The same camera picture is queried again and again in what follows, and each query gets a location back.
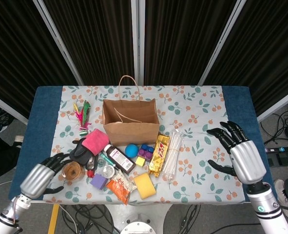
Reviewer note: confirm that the yellow cube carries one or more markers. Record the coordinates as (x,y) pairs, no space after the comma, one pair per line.
(140,161)

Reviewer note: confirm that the gold wafer packet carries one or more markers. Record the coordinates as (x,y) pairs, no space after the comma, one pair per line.
(159,156)

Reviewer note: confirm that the yellow floor tape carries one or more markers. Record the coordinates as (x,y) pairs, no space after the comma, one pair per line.
(53,219)

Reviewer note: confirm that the white screen frame rail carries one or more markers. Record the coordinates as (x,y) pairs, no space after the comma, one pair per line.
(277,108)
(7,107)

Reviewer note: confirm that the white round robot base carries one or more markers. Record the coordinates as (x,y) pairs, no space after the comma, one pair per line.
(139,226)

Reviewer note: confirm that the bundle of clear straws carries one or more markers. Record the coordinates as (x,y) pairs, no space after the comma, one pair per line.
(173,156)

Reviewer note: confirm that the black power strip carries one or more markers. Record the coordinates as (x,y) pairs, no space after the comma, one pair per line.
(282,149)

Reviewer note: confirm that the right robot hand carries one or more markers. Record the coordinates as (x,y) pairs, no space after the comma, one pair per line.
(248,161)

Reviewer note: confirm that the floral print tablecloth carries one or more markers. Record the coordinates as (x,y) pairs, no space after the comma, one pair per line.
(195,170)

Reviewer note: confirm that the orange white snack packet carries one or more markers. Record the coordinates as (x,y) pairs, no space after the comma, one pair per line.
(120,187)

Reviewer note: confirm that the green marker pen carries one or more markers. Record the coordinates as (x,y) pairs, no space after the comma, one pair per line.
(104,157)

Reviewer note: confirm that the person in dark trousers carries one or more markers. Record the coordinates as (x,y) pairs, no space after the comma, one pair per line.
(0,156)

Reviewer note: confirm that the brown syrup bottle white cap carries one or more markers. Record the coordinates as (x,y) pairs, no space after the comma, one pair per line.
(120,159)

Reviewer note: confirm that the blue ball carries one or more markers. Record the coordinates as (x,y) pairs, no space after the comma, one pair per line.
(131,150)

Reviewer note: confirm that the white sneaker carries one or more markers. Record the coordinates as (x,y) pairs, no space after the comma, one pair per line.
(282,195)

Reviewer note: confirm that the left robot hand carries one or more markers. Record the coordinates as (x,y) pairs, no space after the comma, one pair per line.
(36,180)

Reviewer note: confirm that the purple foam cube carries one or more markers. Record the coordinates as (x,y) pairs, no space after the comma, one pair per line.
(98,181)

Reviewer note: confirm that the brown paper bag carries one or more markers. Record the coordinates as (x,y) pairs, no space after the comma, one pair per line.
(131,134)

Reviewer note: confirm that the pink towel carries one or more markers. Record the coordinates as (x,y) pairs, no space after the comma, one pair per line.
(95,141)

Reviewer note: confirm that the brown tape roll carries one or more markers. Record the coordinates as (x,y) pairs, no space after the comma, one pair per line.
(73,171)

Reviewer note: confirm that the blue toy brick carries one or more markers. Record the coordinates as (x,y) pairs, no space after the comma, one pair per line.
(148,148)

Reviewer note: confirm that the purple toy brick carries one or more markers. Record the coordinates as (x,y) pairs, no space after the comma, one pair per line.
(143,154)

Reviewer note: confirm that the clear tub of paper clips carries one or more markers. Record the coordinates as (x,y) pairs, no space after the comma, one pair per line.
(108,171)

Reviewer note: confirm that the blue velvet table cover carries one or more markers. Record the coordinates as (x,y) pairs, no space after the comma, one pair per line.
(44,117)

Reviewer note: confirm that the colourful feather shuttlecock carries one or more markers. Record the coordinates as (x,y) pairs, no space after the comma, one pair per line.
(84,114)

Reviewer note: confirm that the black bottle red cap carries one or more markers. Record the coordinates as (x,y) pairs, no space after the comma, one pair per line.
(91,164)

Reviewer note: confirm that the white screen frame post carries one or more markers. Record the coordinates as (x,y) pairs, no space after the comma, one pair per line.
(58,41)
(137,36)
(221,41)

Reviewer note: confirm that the black pleated curtain panel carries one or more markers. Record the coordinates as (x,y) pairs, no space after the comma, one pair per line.
(97,36)
(17,48)
(178,36)
(268,48)

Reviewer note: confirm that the dark grey cloth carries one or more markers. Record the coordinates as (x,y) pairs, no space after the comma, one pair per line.
(78,151)

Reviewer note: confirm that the yellow sponge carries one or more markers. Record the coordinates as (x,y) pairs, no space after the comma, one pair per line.
(145,186)

